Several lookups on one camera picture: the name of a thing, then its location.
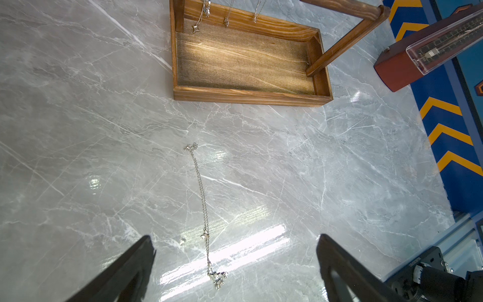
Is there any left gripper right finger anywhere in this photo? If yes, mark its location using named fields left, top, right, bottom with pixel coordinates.
left=316, top=234, right=404, bottom=301

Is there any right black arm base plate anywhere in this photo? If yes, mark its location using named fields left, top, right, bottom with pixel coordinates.
left=384, top=246, right=448, bottom=301

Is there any silver end chain necklace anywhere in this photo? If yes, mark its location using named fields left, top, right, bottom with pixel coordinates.
left=184, top=142, right=228, bottom=290

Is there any silver star pendant necklace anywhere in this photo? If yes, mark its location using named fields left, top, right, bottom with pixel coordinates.
left=191, top=0, right=212, bottom=34

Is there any wooden jewelry display stand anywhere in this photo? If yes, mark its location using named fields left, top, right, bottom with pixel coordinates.
left=170, top=1, right=391, bottom=107

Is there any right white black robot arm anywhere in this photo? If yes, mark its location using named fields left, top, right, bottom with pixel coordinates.
left=413, top=265, right=482, bottom=302

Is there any thin silver chain necklace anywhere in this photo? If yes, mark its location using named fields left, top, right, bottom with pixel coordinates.
left=223, top=0, right=235, bottom=28

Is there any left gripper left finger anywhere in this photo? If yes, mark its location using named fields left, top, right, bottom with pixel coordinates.
left=68, top=235, right=156, bottom=301

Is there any dark red metronome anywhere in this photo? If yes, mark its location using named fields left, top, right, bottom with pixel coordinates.
left=374, top=3, right=482, bottom=92

